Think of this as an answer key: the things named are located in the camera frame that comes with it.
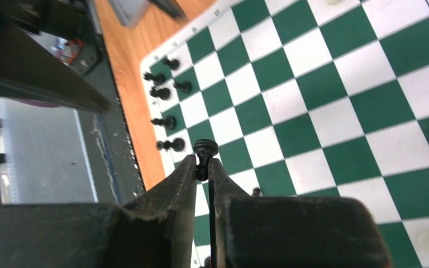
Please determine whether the green white chess board mat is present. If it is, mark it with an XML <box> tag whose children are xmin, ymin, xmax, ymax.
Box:
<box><xmin>140</xmin><ymin>1</ymin><xmax>429</xmax><ymax>267</ymax></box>

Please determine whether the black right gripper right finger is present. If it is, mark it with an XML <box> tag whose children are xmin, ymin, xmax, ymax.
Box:
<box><xmin>208</xmin><ymin>159</ymin><xmax>392</xmax><ymax>267</ymax></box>

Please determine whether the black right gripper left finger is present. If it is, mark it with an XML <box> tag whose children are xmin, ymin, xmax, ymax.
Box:
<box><xmin>0</xmin><ymin>155</ymin><xmax>197</xmax><ymax>267</ymax></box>

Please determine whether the silver tin lid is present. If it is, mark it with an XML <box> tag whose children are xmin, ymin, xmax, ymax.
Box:
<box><xmin>108</xmin><ymin>0</ymin><xmax>151</xmax><ymax>28</ymax></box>

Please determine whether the black chess piece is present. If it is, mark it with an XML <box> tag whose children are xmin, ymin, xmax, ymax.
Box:
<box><xmin>193</xmin><ymin>139</ymin><xmax>219</xmax><ymax>181</ymax></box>

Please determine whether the black chess pawn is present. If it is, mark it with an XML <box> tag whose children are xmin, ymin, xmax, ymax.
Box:
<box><xmin>162</xmin><ymin>57</ymin><xmax>180</xmax><ymax>70</ymax></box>

